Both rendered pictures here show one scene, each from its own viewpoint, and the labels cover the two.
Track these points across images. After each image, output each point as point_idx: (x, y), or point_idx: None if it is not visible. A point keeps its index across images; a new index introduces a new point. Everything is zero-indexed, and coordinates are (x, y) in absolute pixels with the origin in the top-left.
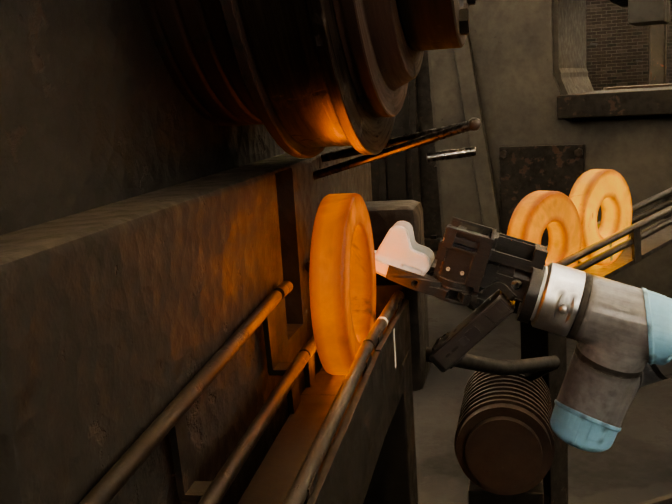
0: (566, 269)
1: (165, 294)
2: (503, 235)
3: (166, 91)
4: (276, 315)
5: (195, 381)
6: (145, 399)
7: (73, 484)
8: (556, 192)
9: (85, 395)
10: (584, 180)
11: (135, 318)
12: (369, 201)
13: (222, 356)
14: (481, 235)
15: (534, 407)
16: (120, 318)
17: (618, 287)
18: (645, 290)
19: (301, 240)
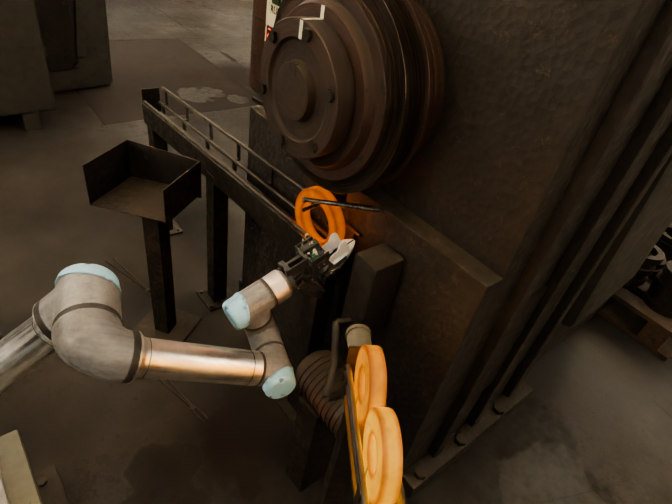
0: (272, 275)
1: (278, 146)
2: (303, 260)
3: None
4: (321, 208)
5: (276, 168)
6: (269, 157)
7: (254, 148)
8: (369, 363)
9: (258, 139)
10: (386, 410)
11: (270, 141)
12: (394, 258)
13: (284, 175)
14: (303, 248)
15: (310, 370)
16: (267, 137)
17: (250, 287)
18: (240, 294)
19: (348, 212)
